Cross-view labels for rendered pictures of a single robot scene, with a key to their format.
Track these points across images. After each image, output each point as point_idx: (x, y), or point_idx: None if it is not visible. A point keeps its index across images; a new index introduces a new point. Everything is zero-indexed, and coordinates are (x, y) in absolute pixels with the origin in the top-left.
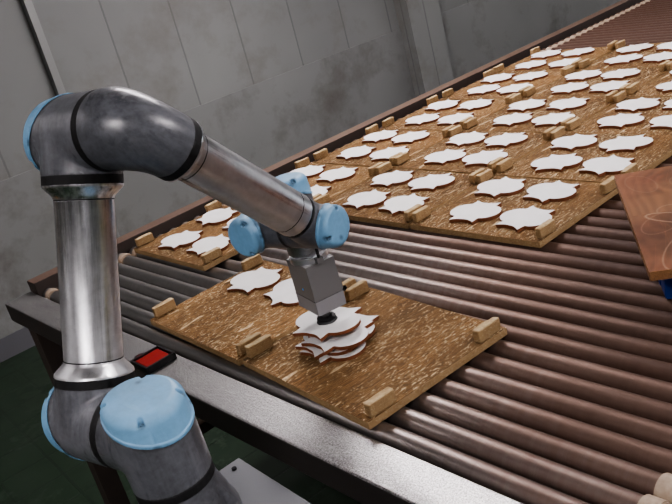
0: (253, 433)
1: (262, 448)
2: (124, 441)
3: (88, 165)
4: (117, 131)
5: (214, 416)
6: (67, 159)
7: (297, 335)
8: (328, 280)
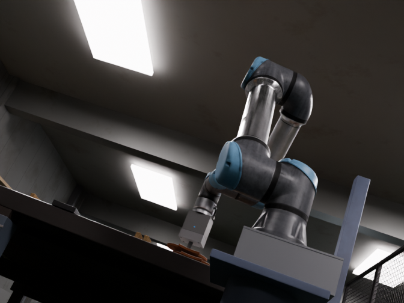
0: (189, 264)
1: (190, 275)
2: (309, 175)
3: (287, 88)
4: (310, 89)
5: (145, 250)
6: (281, 80)
7: (180, 246)
8: (208, 230)
